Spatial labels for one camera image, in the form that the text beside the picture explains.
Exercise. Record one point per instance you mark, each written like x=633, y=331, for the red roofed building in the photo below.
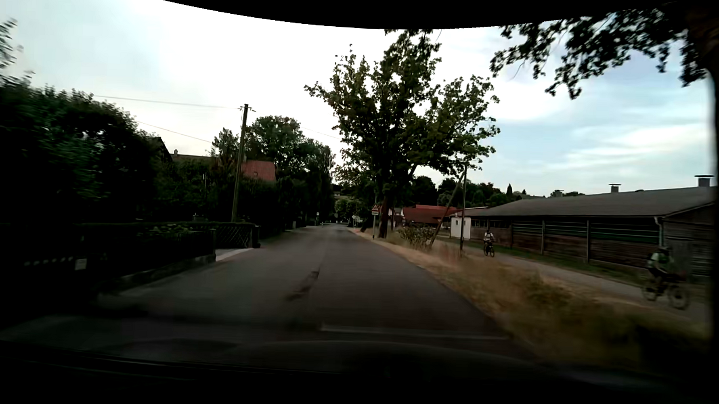
x=425, y=215

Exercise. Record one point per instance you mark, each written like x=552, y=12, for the row of distant trees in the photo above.
x=481, y=192

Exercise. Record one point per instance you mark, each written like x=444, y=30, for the person on bicycle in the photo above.
x=662, y=276
x=488, y=242

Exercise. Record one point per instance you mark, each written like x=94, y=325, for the dark hedge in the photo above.
x=64, y=171

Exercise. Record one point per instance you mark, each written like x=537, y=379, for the triangular road sign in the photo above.
x=375, y=213

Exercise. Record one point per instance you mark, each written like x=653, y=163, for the red roofed house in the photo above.
x=258, y=169

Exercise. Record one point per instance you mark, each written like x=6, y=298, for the dry grass verge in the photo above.
x=530, y=306

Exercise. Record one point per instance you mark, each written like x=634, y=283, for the long wooden barn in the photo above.
x=607, y=228

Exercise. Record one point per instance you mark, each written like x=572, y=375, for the large roadside tree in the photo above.
x=399, y=125

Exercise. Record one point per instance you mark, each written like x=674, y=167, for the leaning wooden pole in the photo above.
x=446, y=210

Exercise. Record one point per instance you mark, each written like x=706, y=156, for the small white building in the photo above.
x=459, y=226

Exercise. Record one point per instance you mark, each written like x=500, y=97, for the group of dark trees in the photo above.
x=276, y=168

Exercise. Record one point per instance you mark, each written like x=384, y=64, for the grey cycle path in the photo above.
x=574, y=278

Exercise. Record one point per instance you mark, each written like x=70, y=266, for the lamp post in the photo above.
x=463, y=209

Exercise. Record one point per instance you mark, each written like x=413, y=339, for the wooden lattice fence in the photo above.
x=234, y=234

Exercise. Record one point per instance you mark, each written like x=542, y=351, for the dry bush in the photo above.
x=417, y=236

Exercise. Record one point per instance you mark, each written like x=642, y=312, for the grey asphalt road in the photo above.
x=332, y=273

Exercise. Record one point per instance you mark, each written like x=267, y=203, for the car's own bonnet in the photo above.
x=352, y=362

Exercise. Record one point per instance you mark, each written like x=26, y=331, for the wooden utility pole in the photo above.
x=239, y=160

